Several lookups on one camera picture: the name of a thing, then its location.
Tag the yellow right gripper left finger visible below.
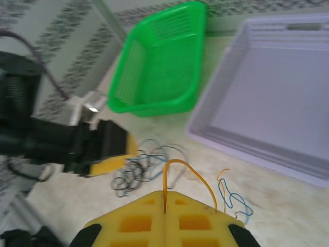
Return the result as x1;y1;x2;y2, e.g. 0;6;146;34
82;190;165;247

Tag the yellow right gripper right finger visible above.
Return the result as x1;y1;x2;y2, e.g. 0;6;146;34
164;190;244;247

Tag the thin black cable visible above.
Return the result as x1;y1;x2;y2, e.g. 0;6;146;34
111;164;144;198
123;145;186;181
113;151;168;191

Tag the thin blue cable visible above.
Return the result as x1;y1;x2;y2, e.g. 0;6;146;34
125;138;191;181
217;177;254;224

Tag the thin orange cable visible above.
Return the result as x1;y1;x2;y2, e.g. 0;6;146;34
162;158;231;216

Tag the green plastic basket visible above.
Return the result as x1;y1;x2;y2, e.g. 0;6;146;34
106;1;208;118

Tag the purple plastic basket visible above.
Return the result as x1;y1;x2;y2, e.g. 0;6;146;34
184;13;329;188

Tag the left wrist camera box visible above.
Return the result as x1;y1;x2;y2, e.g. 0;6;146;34
68;90;110;127

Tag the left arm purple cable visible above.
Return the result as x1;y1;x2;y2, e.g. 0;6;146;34
0;29;70;101

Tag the aluminium side rail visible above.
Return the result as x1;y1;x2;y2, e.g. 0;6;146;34
0;190;66;247

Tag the aluminium frame post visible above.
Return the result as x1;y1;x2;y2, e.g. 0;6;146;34
96;0;128;48

